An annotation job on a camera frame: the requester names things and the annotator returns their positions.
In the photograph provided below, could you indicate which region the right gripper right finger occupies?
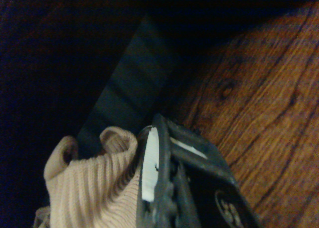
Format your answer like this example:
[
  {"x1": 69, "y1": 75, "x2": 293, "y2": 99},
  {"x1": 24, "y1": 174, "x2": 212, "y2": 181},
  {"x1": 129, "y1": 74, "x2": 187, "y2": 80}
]
[{"x1": 168, "y1": 118, "x2": 242, "y2": 193}]

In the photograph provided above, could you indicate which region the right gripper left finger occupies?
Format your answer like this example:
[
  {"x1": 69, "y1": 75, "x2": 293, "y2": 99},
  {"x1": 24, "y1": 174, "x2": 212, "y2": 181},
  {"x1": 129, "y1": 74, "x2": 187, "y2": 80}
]
[{"x1": 136, "y1": 113, "x2": 202, "y2": 228}]

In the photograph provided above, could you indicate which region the brown shoe rack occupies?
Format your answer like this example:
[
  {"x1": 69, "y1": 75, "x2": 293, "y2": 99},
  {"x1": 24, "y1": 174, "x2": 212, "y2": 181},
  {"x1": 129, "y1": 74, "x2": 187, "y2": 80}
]
[{"x1": 0, "y1": 0, "x2": 319, "y2": 228}]

